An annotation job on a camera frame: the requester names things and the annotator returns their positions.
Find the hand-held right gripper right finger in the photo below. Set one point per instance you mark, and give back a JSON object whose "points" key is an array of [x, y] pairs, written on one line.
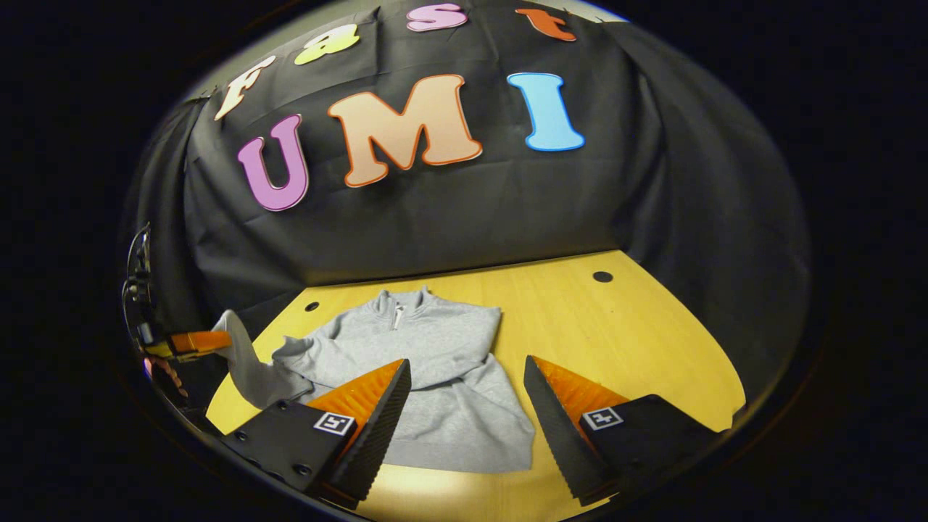
{"points": [[558, 435]]}

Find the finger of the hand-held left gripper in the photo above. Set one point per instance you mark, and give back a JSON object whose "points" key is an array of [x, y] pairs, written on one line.
{"points": [[199, 341]]}

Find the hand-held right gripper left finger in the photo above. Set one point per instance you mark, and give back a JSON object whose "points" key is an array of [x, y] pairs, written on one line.
{"points": [[377, 435]]}

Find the grey zip-neck sweatshirt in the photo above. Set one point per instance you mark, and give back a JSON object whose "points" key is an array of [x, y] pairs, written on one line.
{"points": [[435, 377]]}

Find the black backdrop cloth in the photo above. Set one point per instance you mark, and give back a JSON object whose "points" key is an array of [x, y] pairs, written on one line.
{"points": [[471, 217]]}

